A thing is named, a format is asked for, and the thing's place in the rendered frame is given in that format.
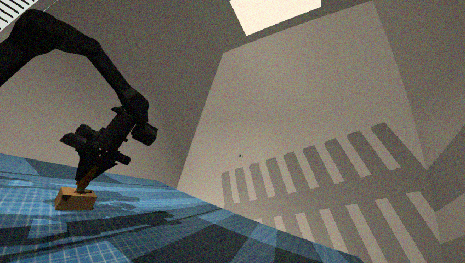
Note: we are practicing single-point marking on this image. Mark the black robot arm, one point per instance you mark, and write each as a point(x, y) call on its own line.
point(37, 32)

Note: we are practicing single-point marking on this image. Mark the orange marker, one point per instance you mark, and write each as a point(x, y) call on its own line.
point(80, 189)

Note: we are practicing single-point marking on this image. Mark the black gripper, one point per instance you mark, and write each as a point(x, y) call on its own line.
point(110, 140)

